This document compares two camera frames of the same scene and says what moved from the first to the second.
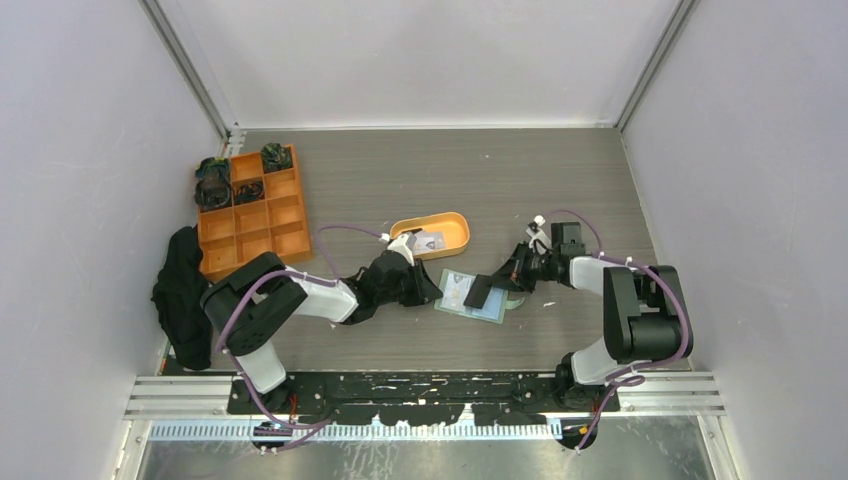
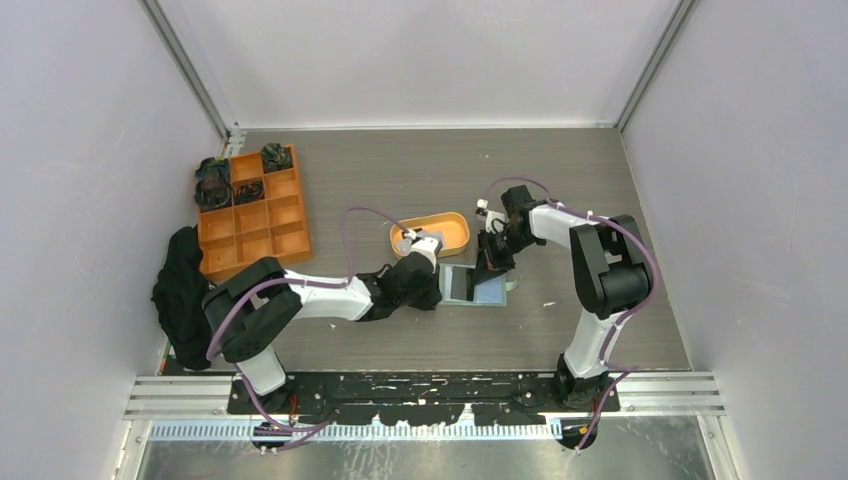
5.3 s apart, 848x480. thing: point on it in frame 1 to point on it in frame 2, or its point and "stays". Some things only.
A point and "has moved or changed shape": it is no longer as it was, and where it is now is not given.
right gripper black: x=513 y=274 to x=487 y=257
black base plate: x=426 y=398 stays
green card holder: x=456 y=287 has moved or changed shape
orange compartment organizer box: x=267 y=215 stays
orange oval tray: x=454 y=225 stays
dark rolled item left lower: x=212 y=194 stays
